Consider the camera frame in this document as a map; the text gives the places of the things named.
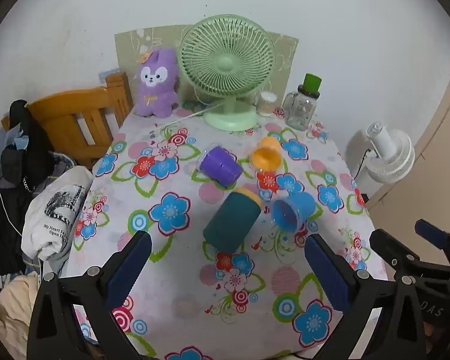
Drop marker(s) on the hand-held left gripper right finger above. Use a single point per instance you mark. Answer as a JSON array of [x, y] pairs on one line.
[[328, 273]]

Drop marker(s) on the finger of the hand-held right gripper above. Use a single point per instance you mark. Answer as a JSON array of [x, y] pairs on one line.
[[392, 249], [431, 233]]

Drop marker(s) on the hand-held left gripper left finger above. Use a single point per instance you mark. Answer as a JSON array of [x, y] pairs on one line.
[[129, 266]]

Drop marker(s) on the teal cup with yellow rim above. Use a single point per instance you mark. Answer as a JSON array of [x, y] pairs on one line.
[[230, 219]]

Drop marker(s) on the blue plastic cup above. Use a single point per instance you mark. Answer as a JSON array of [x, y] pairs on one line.
[[290, 212]]

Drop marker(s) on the orange plastic cup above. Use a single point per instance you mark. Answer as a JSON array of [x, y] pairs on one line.
[[266, 155]]

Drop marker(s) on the purple plastic cup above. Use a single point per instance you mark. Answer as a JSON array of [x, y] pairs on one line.
[[221, 165]]

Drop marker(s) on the floral tablecloth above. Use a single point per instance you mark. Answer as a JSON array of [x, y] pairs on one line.
[[180, 258]]

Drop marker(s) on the white standing fan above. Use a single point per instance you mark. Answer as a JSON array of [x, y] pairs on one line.
[[393, 157]]

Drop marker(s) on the white printed shirt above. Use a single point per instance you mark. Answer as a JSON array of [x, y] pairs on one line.
[[60, 202]]

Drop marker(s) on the plaid cloth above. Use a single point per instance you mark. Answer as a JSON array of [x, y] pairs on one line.
[[60, 168]]

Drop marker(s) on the cream cloth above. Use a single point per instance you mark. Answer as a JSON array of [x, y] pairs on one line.
[[11, 307]]

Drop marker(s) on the black clothing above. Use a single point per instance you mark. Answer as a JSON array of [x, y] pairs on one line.
[[18, 165]]

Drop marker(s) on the glass jar with green lid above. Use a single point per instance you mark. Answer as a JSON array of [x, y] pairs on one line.
[[300, 112]]

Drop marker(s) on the wooden headboard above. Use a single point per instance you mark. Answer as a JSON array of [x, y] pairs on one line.
[[71, 112]]

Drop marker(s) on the purple plush toy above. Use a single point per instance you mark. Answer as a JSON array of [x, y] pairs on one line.
[[155, 93]]

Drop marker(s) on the cotton swab container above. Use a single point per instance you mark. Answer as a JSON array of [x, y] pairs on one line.
[[265, 105]]

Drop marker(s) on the green desk fan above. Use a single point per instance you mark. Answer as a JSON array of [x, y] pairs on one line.
[[225, 63]]

